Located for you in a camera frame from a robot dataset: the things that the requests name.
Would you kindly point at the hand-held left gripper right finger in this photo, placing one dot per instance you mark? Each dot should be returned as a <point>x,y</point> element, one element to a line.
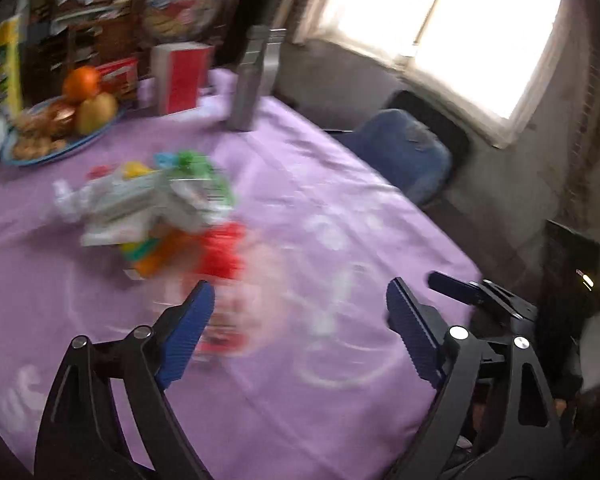
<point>410,325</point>

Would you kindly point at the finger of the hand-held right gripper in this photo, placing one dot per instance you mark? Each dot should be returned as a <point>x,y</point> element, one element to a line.
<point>450,285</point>

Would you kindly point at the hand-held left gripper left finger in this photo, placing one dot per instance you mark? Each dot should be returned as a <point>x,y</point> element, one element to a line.
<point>190,325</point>

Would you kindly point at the clear plastic bottle red label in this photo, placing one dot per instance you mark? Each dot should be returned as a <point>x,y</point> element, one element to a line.
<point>222,260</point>

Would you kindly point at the orange and yellow packet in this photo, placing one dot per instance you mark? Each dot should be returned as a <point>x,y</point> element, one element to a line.
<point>152,255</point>

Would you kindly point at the white and green packets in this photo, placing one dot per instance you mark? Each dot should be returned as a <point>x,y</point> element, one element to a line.
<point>150,205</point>

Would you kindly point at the green candy wrapper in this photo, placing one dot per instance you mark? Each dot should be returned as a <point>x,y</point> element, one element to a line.
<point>192,160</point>

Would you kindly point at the white wrapper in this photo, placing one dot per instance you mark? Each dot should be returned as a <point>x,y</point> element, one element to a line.
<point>70,202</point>

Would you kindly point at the blue padded chair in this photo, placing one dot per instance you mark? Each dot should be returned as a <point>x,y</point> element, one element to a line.
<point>400,150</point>

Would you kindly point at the yellow candy wrapper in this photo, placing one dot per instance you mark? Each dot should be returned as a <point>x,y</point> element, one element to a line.
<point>137,171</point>

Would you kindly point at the light blue candy wrapper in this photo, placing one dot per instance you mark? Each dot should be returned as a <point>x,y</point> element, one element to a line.
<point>164,160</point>

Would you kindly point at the purple printed tablecloth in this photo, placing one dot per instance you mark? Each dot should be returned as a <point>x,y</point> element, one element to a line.
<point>305,170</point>

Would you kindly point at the blue plate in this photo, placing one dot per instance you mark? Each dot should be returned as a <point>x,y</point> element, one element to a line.
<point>87,140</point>

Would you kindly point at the yellow pear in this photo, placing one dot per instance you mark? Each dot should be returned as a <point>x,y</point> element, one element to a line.
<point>96,114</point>

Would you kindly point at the silver metal bottle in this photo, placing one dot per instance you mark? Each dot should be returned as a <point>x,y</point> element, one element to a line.
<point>247,95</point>

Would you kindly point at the red and white box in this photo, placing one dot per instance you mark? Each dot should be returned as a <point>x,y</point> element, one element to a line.
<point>182,85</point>

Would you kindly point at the brown pastries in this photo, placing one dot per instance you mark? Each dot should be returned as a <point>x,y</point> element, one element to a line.
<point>35,135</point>

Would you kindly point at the red and white carton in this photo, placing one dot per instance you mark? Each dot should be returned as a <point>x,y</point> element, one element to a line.
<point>120,77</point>

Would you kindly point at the bright window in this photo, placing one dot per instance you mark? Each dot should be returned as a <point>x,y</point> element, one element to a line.
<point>455,25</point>

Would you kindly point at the orange fruit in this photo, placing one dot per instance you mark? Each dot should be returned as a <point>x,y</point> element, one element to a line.
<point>81,85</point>

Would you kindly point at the checked curtain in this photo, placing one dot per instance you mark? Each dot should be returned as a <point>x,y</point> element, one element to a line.
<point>300,10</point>

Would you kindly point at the yellow spray can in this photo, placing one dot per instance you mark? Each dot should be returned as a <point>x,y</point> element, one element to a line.
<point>9,65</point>

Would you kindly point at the wooden shelf with papers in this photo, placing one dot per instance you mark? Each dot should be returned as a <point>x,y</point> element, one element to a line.
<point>80,20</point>

